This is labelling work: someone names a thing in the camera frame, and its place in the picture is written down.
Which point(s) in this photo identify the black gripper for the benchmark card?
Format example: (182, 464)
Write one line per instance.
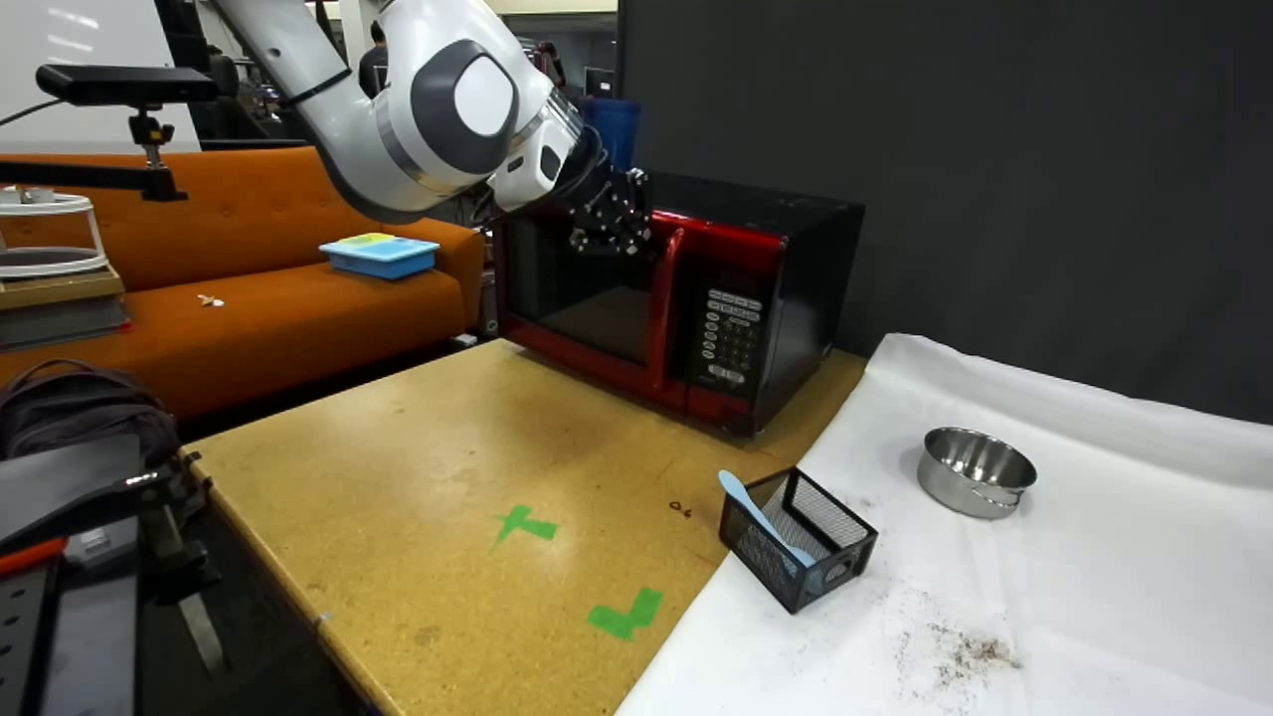
(605, 207)

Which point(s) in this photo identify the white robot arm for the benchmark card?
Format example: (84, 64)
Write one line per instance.
(461, 110)

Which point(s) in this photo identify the blue plastic pitcher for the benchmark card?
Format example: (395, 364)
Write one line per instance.
(613, 124)

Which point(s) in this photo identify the blue book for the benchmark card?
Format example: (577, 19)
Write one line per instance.
(383, 255)

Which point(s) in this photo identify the light blue spatula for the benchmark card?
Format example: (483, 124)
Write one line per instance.
(737, 489)

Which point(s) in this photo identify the black mesh tray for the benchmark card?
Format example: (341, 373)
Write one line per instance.
(835, 537)

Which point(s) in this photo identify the orange sofa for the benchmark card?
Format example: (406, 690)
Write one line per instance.
(231, 299)

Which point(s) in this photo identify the steel bowl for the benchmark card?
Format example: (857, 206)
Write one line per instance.
(971, 474)

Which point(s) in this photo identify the stack of books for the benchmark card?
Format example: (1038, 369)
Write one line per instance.
(54, 268)

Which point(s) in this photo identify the black tripod clamp stand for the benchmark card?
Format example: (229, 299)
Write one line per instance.
(90, 537)

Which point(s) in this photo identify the black backpack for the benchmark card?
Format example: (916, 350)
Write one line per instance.
(82, 438)

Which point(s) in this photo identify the white table cloth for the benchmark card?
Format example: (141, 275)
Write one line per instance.
(1136, 578)

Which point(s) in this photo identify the black camera on stand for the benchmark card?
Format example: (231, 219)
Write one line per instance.
(92, 85)

